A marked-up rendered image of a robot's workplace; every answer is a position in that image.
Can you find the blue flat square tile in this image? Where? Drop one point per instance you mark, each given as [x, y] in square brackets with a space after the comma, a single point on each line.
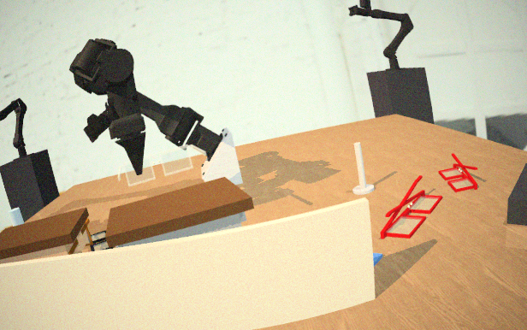
[376, 258]

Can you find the cream curved panel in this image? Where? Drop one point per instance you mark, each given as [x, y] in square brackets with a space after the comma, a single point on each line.
[244, 278]

